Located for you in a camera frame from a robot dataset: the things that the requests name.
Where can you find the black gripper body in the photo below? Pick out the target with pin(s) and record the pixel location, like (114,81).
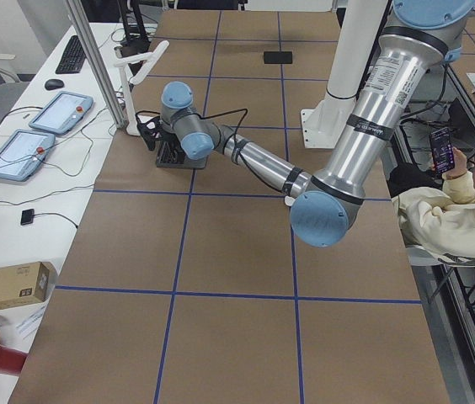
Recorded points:
(164,139)

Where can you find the grey laptop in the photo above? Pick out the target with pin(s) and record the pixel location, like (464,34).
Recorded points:
(171,155)

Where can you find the black mouse pad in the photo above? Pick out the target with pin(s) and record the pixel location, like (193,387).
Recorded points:
(278,57)

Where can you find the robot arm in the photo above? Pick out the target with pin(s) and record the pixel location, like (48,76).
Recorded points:
(384,50)

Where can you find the black desk mouse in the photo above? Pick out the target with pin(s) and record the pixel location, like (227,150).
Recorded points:
(53,83)

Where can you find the teach pendant far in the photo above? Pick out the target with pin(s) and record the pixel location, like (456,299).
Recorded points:
(62,113)

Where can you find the teach pendant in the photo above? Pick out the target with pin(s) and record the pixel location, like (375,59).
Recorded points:
(24,153)
(62,113)

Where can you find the black keyboard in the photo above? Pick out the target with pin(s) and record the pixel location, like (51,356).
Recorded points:
(72,57)

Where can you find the teach pendant near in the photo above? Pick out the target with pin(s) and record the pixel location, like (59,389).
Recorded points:
(24,153)

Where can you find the small black device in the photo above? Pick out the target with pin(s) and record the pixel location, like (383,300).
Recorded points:
(27,217)

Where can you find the cardboard box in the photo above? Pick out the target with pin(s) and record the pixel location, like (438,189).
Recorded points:
(25,284)

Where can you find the smartphone in hand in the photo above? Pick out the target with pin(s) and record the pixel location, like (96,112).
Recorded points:
(442,150)

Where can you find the seated person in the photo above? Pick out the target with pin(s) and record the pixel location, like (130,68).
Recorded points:
(440,217)

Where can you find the aluminium frame post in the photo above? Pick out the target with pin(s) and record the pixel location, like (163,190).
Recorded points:
(82,27)

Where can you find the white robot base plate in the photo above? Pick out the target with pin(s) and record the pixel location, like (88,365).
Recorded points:
(322,127)

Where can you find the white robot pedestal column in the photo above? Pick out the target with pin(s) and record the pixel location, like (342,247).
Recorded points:
(360,22)

